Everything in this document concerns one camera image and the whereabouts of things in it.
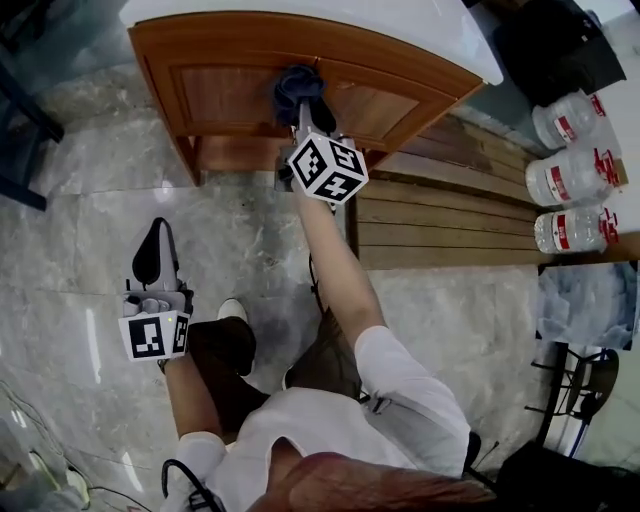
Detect person's white shirt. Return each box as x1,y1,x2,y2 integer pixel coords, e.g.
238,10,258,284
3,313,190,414
159,324,474,512

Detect person's left white shoe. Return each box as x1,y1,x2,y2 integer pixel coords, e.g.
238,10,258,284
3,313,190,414
217,298,250,324

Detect person's dark trousers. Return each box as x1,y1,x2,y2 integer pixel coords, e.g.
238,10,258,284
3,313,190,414
187,307,364,434

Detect dark blue cloth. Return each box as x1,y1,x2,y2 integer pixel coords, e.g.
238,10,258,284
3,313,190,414
272,63,329,129

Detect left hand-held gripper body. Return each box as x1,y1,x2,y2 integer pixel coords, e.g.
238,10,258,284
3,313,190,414
117,287,196,363

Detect grey shoulder strap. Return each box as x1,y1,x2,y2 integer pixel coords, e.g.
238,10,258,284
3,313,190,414
159,474,221,512
359,394,471,476

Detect wooden slat decking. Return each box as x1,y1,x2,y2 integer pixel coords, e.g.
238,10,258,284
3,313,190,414
349,112,551,271

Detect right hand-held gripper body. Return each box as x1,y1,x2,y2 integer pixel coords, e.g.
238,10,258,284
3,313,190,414
273,125,371,204

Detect person's left forearm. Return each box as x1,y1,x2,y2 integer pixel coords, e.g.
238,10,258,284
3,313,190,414
163,357,224,441

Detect black metal chair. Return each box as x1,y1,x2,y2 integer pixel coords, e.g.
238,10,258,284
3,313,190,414
524,342,621,456

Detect person's right forearm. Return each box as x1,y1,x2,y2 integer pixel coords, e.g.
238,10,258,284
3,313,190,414
294,192,389,346

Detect black harness cable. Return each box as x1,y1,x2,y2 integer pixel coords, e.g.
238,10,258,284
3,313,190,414
161,458,221,512

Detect white table black frame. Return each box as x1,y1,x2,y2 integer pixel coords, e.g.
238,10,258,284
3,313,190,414
0,0,66,212

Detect wooden vanity cabinet frame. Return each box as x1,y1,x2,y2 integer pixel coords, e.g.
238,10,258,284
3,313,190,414
127,10,486,187

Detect clear water jug red label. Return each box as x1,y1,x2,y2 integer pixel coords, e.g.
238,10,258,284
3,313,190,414
531,92,609,151
524,147,624,209
533,205,621,255

